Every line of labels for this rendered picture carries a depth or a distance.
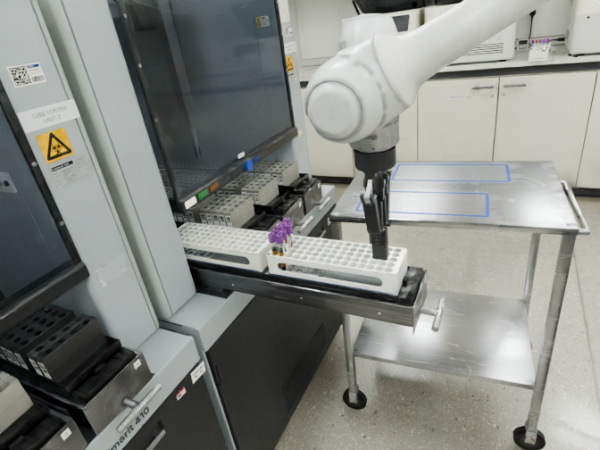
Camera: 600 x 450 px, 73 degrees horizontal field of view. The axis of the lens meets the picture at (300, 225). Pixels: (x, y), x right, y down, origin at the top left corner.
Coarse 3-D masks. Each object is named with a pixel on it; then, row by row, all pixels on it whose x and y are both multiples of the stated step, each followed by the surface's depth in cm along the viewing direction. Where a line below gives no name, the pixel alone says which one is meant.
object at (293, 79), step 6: (282, 0) 127; (282, 6) 127; (282, 12) 127; (288, 12) 131; (282, 18) 128; (288, 18) 131; (288, 30) 132; (288, 60) 134; (288, 66) 134; (294, 72) 138; (288, 78) 135; (294, 78) 138; (294, 84) 138; (300, 132) 146
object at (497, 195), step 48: (432, 192) 119; (480, 192) 115; (528, 192) 111; (528, 288) 149; (384, 336) 145; (432, 336) 142; (480, 336) 139; (528, 336) 136; (528, 384) 120; (528, 432) 126
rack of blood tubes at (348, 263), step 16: (304, 240) 95; (320, 240) 95; (336, 240) 93; (272, 256) 90; (288, 256) 91; (304, 256) 89; (320, 256) 89; (336, 256) 87; (352, 256) 86; (368, 256) 86; (400, 256) 84; (272, 272) 93; (288, 272) 90; (304, 272) 93; (320, 272) 92; (336, 272) 91; (352, 272) 83; (368, 272) 81; (384, 272) 79; (400, 272) 81; (368, 288) 83; (384, 288) 81
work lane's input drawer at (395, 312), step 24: (192, 264) 103; (216, 264) 100; (240, 288) 98; (264, 288) 94; (288, 288) 90; (312, 288) 88; (336, 288) 86; (408, 288) 82; (360, 312) 84; (384, 312) 82; (408, 312) 79; (432, 312) 84
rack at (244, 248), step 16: (192, 224) 111; (192, 240) 103; (208, 240) 103; (224, 240) 100; (240, 240) 100; (256, 240) 98; (192, 256) 103; (208, 256) 106; (224, 256) 104; (240, 256) 103; (256, 256) 93
